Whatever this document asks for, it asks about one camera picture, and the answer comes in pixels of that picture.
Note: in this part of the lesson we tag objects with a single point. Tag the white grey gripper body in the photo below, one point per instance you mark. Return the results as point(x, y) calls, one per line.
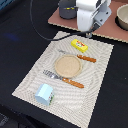
point(92, 14)

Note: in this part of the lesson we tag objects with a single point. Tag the cream bowl on stove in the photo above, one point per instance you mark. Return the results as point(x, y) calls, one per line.
point(122, 14)

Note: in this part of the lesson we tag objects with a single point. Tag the beige woven placemat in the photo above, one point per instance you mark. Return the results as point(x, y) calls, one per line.
point(70, 103)

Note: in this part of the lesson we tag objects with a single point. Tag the dark grey cooking pot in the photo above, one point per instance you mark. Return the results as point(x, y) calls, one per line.
point(67, 14)

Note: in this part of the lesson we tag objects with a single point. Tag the wooden handled toy knife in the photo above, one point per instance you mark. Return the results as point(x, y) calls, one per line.
point(79, 56)

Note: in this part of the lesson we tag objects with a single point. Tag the yellow butter box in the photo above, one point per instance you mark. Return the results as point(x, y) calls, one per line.
point(79, 45)

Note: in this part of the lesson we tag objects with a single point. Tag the round wooden plate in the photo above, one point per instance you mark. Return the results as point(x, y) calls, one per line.
point(68, 66)

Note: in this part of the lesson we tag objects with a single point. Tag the wooden handled toy fork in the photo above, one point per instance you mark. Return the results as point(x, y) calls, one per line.
point(66, 80)

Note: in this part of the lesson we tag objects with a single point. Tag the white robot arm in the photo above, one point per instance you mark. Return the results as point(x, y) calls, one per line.
point(91, 15)

